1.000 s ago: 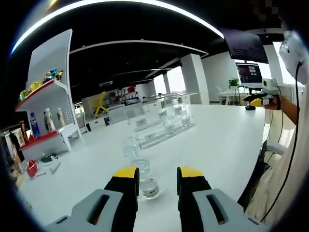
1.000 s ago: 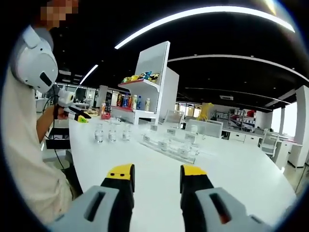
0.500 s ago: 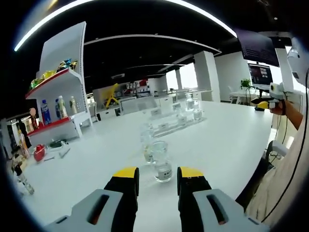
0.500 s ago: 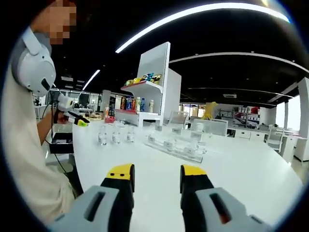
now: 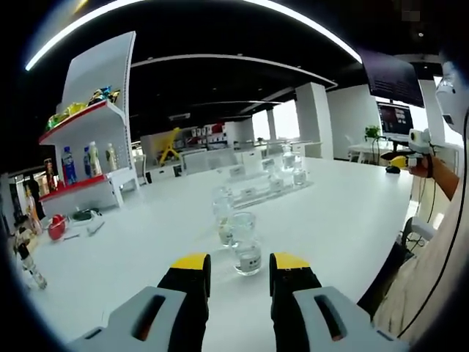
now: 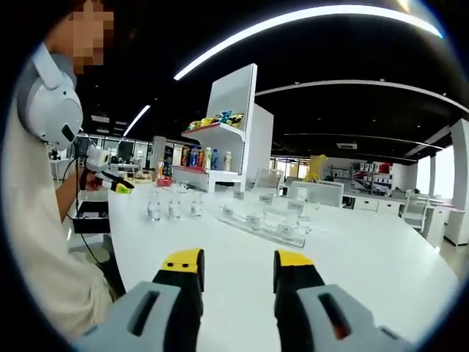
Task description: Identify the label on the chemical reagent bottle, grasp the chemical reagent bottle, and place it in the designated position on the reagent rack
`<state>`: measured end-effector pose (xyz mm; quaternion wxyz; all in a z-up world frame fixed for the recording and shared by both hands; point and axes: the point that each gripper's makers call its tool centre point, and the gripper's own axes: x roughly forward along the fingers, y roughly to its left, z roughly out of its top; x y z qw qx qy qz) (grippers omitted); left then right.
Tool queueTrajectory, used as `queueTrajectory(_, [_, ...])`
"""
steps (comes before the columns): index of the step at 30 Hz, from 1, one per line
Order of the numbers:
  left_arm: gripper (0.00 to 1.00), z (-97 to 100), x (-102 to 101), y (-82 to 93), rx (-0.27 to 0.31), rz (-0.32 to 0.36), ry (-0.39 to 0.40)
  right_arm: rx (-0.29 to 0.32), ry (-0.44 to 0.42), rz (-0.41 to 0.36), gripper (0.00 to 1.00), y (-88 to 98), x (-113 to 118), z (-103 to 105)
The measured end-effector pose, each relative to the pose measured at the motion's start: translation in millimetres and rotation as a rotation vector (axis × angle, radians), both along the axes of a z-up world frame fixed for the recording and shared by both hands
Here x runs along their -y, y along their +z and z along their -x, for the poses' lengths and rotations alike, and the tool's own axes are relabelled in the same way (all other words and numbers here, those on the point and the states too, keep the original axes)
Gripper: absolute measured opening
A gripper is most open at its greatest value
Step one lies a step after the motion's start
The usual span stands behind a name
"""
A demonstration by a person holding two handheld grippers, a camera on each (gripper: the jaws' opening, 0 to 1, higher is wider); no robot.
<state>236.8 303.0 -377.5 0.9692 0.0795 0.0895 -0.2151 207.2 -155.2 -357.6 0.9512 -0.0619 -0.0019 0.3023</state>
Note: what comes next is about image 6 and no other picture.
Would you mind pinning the wooden tray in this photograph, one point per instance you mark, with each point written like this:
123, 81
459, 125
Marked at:
143, 177

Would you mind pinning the row of snack bags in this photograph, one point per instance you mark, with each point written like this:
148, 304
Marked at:
216, 121

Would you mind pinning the person's left hand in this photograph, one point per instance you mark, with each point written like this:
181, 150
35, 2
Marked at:
89, 181

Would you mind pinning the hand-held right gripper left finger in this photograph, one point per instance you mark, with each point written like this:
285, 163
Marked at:
165, 315

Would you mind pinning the clear acrylic reagent rack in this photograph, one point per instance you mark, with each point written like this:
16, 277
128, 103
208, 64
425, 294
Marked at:
249, 220

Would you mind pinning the ceiling air vent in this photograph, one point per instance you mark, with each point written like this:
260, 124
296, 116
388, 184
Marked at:
346, 145

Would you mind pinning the white desk divider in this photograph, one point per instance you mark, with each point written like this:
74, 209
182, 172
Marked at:
322, 194

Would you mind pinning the white display shelf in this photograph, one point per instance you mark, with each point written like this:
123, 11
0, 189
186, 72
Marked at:
231, 95

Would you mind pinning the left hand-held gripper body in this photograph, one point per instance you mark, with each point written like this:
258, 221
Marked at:
98, 157

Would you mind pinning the row of drink bottles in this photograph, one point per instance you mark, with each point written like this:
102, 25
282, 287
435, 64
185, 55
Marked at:
207, 159

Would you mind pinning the black drawer unit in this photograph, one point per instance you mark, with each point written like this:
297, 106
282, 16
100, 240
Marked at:
91, 220

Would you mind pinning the red container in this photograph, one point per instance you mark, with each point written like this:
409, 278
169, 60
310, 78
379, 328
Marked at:
165, 182

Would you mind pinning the orange drink bottle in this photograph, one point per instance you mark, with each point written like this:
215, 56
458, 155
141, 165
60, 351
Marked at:
160, 170

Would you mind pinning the white wearable device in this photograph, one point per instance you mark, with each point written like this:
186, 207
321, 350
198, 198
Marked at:
55, 113

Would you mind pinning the yellow figure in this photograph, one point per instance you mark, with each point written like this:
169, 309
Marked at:
317, 168

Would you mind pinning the row of white desks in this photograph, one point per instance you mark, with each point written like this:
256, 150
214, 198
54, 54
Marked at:
377, 205

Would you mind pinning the curved ceiling light strip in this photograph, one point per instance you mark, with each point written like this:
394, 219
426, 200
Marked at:
293, 14

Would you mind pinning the person in beige shirt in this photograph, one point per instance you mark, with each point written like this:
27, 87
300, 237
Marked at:
40, 238

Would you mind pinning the straight ceiling light strip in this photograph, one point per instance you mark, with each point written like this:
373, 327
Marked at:
136, 121

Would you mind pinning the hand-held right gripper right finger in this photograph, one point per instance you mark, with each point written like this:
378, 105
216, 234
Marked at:
311, 315

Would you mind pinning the storage shelf with boxes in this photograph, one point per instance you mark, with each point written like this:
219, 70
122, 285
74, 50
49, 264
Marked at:
366, 177

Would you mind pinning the white mesh office chair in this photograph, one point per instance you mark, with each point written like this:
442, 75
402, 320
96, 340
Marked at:
269, 181
414, 209

